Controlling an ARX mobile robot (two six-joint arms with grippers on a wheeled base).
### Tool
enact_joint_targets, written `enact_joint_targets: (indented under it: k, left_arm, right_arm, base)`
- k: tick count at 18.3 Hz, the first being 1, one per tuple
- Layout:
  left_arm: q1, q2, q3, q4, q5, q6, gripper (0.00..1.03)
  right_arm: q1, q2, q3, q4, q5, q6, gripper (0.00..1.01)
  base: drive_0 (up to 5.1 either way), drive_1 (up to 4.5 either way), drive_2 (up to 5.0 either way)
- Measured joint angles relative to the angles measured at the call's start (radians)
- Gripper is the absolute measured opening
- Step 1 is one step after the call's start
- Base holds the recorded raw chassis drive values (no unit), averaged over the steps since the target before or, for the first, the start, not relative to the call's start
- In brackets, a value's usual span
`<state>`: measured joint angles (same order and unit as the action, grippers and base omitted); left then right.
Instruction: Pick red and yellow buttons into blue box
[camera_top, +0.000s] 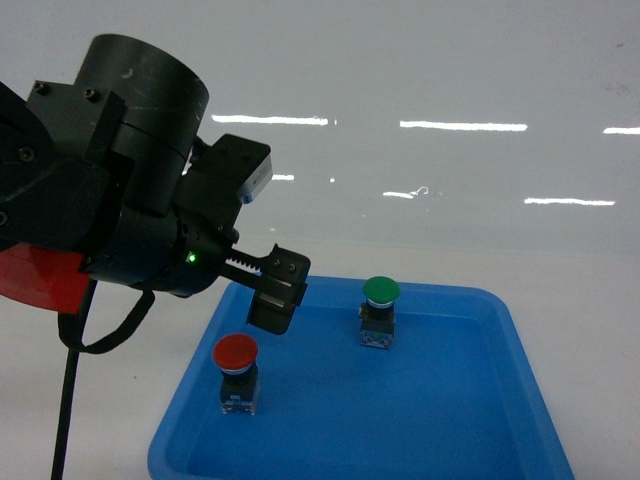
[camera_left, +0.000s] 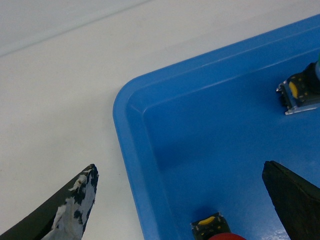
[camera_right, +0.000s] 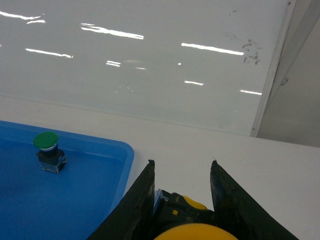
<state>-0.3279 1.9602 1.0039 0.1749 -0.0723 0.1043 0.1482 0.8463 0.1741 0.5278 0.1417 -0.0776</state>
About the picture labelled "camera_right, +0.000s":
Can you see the green mushroom push button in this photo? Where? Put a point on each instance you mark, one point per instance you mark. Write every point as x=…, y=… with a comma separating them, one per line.
x=51, y=158

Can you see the blue plastic tray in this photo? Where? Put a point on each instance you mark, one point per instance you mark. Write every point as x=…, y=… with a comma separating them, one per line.
x=40, y=205

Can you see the white whiteboard panel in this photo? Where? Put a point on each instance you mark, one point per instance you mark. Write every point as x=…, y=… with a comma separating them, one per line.
x=198, y=63

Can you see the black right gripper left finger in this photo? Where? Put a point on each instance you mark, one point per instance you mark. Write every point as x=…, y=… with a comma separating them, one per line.
x=131, y=219

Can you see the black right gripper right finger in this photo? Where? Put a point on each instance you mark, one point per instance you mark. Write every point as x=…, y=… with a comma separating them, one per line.
x=238, y=213

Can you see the yellow mushroom push button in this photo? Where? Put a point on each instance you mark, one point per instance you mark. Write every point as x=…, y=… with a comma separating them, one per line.
x=178, y=217

